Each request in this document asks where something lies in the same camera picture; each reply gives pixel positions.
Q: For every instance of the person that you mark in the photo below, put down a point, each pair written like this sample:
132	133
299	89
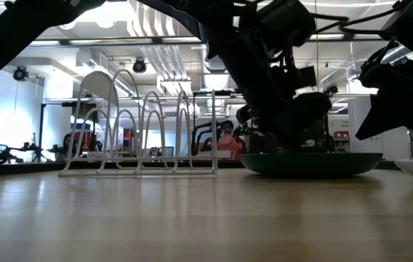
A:
228	145

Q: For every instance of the silver ribbed ventilation duct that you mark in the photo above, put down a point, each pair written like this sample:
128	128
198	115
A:
215	65

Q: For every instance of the black metal frame stand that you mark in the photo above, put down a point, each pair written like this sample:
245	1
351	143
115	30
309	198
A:
194	109
41	131

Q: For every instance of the large black monitor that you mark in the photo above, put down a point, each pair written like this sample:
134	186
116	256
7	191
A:
319	142

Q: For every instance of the black ceiling-hung reel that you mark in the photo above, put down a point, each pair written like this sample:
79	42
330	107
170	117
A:
20	73
331	90
139	66

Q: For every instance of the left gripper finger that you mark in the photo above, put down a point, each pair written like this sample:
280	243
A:
279	123

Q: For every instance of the green plate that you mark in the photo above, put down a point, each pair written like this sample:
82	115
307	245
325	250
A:
312	165

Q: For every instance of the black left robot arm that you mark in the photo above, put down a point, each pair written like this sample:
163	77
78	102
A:
28	29

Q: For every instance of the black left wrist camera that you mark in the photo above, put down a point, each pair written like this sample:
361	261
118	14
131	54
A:
299	77

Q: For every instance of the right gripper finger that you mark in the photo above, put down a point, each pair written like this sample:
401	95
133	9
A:
372	127

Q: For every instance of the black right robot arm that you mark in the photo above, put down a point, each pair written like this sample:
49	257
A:
410	22

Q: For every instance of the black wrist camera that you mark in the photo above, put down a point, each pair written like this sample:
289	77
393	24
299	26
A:
299	77
375	76

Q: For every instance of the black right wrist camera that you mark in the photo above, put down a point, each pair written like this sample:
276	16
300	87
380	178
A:
375	76

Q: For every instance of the black metal rig frame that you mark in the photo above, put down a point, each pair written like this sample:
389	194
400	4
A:
10	170

